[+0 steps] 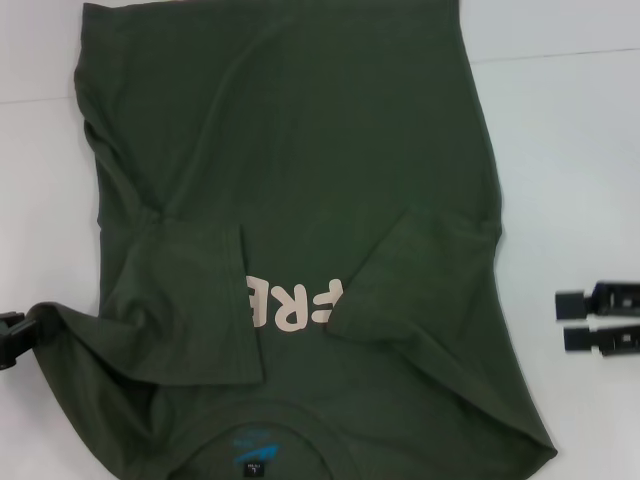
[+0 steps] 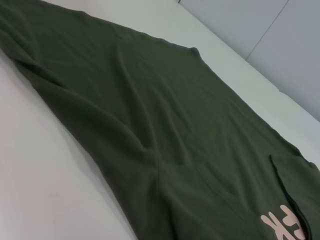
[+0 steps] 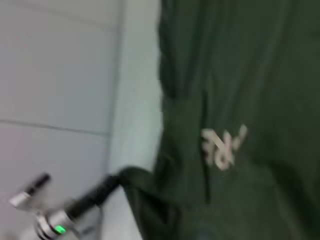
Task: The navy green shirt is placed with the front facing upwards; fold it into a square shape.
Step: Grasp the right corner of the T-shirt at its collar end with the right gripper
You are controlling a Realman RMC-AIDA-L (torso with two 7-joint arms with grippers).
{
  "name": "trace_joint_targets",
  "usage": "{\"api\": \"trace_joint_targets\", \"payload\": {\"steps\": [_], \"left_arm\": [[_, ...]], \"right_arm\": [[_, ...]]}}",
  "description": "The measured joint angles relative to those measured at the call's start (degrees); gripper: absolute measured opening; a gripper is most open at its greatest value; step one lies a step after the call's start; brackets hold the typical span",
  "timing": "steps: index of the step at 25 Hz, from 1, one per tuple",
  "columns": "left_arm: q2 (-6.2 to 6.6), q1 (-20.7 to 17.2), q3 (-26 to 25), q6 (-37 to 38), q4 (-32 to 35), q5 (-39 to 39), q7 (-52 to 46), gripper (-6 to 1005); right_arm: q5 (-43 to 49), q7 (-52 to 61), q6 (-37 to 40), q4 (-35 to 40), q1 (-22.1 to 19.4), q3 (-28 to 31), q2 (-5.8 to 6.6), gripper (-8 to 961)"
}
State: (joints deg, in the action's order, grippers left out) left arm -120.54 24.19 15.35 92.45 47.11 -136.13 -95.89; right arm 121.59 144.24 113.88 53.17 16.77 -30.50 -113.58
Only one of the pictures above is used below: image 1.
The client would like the dark green FREE t-shirt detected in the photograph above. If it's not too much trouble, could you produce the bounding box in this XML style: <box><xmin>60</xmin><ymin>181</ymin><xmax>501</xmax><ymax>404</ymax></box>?
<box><xmin>27</xmin><ymin>0</ymin><xmax>559</xmax><ymax>480</ymax></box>

